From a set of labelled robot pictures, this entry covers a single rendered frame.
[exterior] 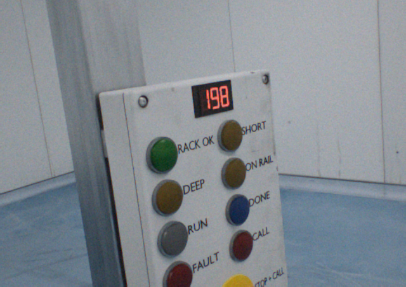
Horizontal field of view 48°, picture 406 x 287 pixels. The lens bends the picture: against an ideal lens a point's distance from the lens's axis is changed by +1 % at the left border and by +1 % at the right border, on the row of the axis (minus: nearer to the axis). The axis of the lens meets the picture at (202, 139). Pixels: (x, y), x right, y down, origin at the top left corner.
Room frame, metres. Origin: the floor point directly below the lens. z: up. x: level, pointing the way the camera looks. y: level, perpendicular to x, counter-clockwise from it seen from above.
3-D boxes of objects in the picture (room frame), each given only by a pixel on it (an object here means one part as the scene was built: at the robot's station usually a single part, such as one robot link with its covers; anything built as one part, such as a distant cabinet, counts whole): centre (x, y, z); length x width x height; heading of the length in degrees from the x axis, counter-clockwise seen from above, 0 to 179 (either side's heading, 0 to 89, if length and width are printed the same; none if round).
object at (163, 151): (0.36, 0.03, 1.03); 0.03 x 0.01 x 0.03; 132
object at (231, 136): (0.41, -0.03, 1.03); 0.03 x 0.01 x 0.03; 132
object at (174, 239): (0.36, 0.03, 0.96); 0.03 x 0.01 x 0.03; 132
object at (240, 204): (0.41, -0.03, 0.96); 0.03 x 0.01 x 0.03; 132
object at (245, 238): (0.41, -0.03, 0.92); 0.03 x 0.01 x 0.03; 132
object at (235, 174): (0.41, -0.03, 0.99); 0.03 x 0.01 x 0.03; 132
